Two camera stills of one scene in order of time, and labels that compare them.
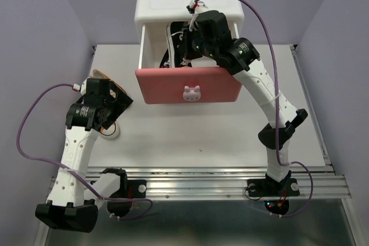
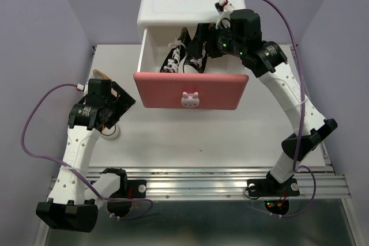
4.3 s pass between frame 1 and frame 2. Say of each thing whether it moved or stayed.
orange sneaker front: stayed
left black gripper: stayed
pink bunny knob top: moved
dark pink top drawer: moved
